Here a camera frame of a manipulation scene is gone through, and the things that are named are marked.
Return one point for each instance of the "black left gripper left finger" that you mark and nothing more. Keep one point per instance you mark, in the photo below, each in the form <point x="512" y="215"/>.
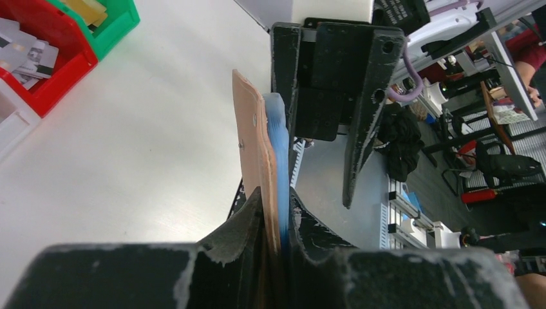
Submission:
<point x="220" y="271"/>

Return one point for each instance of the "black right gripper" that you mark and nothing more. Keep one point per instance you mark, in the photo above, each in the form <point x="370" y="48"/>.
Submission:
<point x="344" y="73"/>

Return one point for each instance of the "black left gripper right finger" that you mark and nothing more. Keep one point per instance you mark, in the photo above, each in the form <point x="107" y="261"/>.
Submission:
<point x="328" y="272"/>

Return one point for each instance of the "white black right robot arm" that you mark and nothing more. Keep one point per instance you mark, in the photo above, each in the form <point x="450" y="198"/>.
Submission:
<point x="432" y="29"/>

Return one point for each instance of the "gold cards stack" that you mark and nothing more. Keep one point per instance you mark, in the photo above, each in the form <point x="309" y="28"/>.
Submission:
<point x="92" y="12"/>

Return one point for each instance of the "silver cards stack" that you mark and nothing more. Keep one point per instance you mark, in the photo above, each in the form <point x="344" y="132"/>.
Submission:
<point x="29" y="59"/>

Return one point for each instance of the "black cloth pile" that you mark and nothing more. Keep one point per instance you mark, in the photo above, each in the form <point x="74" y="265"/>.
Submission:
<point x="400" y="136"/>

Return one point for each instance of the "red fire extinguisher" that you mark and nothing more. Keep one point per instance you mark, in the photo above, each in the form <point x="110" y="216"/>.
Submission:
<point x="479" y="196"/>

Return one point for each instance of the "black office chair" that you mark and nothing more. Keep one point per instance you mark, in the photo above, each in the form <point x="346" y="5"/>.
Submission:
<point x="499" y="169"/>

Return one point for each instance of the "green plastic bin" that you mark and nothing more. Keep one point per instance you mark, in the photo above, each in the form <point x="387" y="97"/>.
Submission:
<point x="122" y="18"/>

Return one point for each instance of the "white plastic bin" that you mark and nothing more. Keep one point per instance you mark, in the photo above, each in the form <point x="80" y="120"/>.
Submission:
<point x="18" y="119"/>

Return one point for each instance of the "red plastic bin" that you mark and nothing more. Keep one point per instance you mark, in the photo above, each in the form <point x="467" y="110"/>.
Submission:
<point x="75" y="58"/>

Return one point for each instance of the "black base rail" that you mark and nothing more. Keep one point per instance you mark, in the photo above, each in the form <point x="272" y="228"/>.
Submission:
<point x="239" y="200"/>

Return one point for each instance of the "white cable duct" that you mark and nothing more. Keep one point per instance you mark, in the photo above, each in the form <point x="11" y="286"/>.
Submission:
<point x="295" y="160"/>

